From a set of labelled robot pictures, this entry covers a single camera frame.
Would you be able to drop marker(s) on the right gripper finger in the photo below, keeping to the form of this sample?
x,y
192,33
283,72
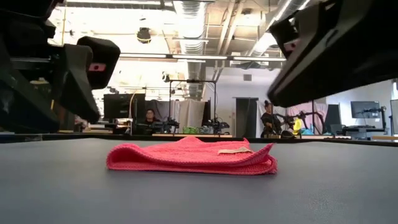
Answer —
x,y
323,21
342,68

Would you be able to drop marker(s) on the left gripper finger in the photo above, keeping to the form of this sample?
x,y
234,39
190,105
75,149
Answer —
x,y
76,87
25,105

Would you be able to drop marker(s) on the pink terry towel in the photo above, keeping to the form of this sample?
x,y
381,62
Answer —
x,y
186,155

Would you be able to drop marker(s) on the black background robot arm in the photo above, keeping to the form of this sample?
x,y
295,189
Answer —
x,y
169,126
217,126
290,118

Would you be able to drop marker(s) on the black monitor on arm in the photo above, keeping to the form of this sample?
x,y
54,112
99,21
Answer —
x,y
363,109

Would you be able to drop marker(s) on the large black monitor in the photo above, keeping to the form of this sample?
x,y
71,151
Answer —
x,y
121,105

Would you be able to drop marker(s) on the pink curtain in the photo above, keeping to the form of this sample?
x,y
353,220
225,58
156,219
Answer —
x,y
306,109

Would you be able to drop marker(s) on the grey monitor edge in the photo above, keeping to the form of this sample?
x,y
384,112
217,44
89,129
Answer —
x,y
395,116

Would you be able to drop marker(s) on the yellow object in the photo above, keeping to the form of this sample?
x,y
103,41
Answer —
x,y
297,126

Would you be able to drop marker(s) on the seated person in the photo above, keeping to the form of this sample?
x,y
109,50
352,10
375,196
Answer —
x,y
150,117

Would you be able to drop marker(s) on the standing person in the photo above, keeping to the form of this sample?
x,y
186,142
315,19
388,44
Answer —
x,y
268,121

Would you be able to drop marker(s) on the dark doorway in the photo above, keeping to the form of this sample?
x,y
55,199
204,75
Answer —
x,y
246,118

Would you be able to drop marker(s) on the beige curtain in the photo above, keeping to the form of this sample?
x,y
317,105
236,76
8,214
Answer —
x,y
191,115

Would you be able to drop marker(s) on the green object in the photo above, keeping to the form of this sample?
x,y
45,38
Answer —
x,y
190,130

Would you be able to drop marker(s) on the black bar with light strips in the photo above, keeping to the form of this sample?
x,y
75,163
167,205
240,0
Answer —
x,y
202,57

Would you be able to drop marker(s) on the blue-grey table mat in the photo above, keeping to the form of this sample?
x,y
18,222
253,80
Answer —
x,y
199,199

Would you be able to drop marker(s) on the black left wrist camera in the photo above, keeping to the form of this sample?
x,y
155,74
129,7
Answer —
x,y
102,53

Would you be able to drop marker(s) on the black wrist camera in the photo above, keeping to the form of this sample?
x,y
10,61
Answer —
x,y
102,53
281,34

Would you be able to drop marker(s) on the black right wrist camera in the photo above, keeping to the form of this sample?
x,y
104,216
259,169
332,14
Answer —
x,y
281,34

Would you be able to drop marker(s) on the black metal table frame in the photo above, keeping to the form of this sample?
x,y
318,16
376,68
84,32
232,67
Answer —
x,y
62,137

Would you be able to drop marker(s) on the black dome ceiling camera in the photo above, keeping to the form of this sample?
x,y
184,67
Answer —
x,y
144,35

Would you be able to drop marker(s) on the black metal rig frame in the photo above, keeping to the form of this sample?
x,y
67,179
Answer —
x,y
192,81

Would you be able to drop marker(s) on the silver ventilation duct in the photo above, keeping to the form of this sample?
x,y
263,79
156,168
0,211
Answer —
x,y
191,31

